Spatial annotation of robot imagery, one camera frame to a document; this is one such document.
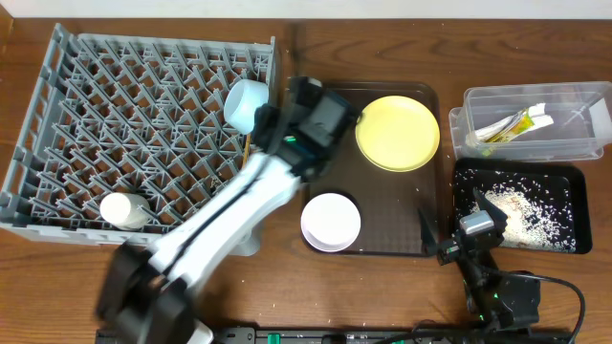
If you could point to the clear plastic bin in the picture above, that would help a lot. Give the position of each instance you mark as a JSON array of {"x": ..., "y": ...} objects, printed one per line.
[{"x": 578, "y": 116}]

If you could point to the white bowl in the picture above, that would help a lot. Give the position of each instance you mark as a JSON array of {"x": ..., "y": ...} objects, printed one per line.
[{"x": 330, "y": 222}]

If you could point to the black waste tray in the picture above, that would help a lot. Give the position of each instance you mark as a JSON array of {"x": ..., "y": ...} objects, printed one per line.
[{"x": 572, "y": 174}]

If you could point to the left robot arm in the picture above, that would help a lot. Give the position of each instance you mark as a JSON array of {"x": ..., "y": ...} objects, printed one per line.
[{"x": 149, "y": 294}]

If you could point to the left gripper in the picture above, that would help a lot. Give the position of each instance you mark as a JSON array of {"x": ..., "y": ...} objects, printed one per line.
[{"x": 270, "y": 123}]

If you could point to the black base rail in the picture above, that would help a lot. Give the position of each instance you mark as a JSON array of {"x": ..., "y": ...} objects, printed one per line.
[{"x": 284, "y": 336}]

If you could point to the grey plastic dishwasher rack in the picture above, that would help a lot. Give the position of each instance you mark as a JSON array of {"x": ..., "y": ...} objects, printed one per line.
[{"x": 127, "y": 114}]

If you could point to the wooden chopstick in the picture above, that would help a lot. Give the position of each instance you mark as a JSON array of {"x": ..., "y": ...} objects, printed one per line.
[{"x": 247, "y": 150}]

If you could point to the light blue bowl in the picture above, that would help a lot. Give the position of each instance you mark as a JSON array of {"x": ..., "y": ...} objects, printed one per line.
[{"x": 244, "y": 98}]

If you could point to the yellow plate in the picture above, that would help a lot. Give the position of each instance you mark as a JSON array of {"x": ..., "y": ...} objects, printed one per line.
[{"x": 397, "y": 134}]

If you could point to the green snack wrapper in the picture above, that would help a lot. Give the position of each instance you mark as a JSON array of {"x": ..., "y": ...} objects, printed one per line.
[{"x": 509, "y": 128}]

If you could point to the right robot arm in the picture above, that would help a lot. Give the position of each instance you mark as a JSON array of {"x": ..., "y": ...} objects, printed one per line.
[{"x": 503, "y": 301}]

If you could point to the food scraps rice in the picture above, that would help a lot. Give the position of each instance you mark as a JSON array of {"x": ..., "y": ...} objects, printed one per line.
[{"x": 539, "y": 207}]

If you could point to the white cup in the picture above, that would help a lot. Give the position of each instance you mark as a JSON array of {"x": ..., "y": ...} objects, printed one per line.
[{"x": 124, "y": 211}]

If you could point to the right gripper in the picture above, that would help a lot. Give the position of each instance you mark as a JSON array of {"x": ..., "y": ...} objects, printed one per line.
[{"x": 428, "y": 242}]

